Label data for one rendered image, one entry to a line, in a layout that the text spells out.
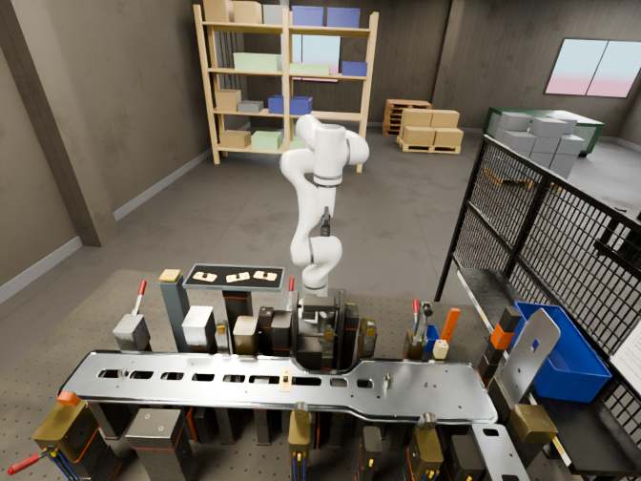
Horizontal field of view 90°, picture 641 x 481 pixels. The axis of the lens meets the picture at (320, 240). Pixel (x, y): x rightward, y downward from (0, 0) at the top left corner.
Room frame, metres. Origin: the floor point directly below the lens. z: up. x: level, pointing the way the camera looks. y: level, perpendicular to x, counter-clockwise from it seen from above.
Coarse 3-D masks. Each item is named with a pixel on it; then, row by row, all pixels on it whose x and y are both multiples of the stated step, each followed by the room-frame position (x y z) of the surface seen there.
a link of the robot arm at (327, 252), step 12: (312, 240) 1.18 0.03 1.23; (324, 240) 1.19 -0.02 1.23; (336, 240) 1.20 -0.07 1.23; (324, 252) 1.15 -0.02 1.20; (336, 252) 1.16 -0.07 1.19; (324, 264) 1.17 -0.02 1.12; (336, 264) 1.17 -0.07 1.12; (312, 276) 1.16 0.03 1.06; (324, 276) 1.15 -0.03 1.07; (312, 288) 1.15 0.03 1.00
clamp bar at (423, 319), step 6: (420, 306) 0.84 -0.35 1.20; (426, 306) 0.82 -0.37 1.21; (420, 312) 0.82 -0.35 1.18; (426, 312) 0.80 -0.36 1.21; (432, 312) 0.80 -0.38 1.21; (420, 318) 0.82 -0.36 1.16; (426, 318) 0.82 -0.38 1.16; (420, 324) 0.81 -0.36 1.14; (426, 324) 0.81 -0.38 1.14; (420, 330) 0.82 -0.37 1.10; (426, 330) 0.81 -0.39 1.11; (414, 336) 0.82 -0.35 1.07
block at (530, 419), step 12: (516, 408) 0.57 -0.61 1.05; (528, 408) 0.57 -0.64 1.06; (540, 408) 0.57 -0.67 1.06; (516, 420) 0.56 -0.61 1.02; (528, 420) 0.54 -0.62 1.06; (540, 420) 0.54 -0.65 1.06; (516, 432) 0.54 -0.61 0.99; (528, 432) 0.51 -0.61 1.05; (540, 432) 0.51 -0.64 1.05; (552, 432) 0.51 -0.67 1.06; (516, 444) 0.52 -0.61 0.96; (528, 444) 0.51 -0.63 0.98; (540, 444) 0.51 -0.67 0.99; (528, 456) 0.51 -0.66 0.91; (504, 480) 0.51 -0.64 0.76; (516, 480) 0.51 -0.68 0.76
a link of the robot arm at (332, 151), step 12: (324, 132) 0.88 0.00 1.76; (336, 132) 0.88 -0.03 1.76; (324, 144) 0.88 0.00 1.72; (336, 144) 0.88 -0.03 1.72; (348, 144) 0.91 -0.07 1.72; (324, 156) 0.88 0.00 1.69; (336, 156) 0.88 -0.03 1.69; (348, 156) 0.90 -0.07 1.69; (324, 168) 0.88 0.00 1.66; (336, 168) 0.89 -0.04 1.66
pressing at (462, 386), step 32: (96, 352) 0.74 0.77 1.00; (128, 352) 0.75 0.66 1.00; (160, 352) 0.75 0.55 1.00; (64, 384) 0.62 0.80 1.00; (96, 384) 0.63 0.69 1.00; (128, 384) 0.63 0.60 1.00; (160, 384) 0.64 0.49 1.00; (192, 384) 0.64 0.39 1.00; (224, 384) 0.65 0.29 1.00; (256, 384) 0.65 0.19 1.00; (352, 384) 0.67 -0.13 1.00; (416, 384) 0.68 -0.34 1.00; (448, 384) 0.68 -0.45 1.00; (480, 384) 0.69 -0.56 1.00; (384, 416) 0.56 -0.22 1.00; (416, 416) 0.57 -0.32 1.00; (448, 416) 0.57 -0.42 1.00; (480, 416) 0.58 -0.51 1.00
